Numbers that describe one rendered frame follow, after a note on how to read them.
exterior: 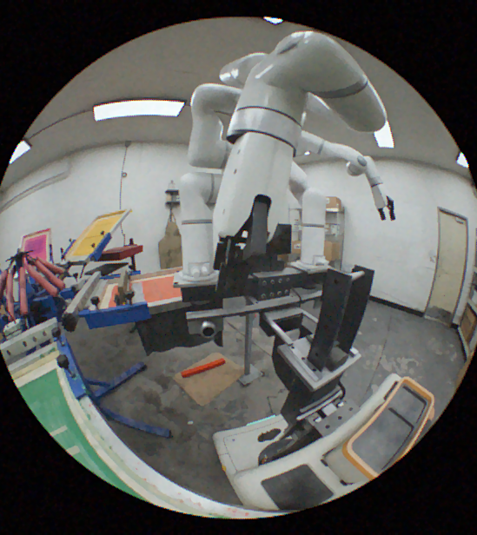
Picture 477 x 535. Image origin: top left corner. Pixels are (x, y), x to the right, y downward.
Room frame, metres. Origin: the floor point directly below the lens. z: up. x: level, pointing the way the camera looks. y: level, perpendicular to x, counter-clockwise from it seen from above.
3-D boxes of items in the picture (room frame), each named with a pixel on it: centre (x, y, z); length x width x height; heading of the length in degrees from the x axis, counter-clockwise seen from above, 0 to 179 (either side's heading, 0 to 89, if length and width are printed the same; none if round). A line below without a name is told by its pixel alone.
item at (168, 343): (0.69, 0.30, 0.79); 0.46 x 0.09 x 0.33; 125
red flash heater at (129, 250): (1.62, 1.44, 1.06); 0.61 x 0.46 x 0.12; 5
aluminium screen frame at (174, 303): (0.81, 0.45, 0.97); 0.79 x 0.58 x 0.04; 125
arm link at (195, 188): (0.49, 0.11, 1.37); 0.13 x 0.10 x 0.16; 117
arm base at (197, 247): (0.47, 0.12, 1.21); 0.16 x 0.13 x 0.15; 18
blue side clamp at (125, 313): (0.45, 0.49, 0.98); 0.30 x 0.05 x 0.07; 125
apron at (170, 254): (2.73, 1.13, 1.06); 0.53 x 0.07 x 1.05; 125
